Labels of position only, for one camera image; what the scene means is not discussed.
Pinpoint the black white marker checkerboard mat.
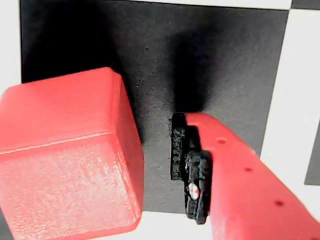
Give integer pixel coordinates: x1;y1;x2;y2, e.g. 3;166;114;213
0;0;320;240

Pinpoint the red cube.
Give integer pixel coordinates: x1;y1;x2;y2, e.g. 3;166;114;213
0;66;145;240

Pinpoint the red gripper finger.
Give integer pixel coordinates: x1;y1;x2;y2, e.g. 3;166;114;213
169;111;320;240

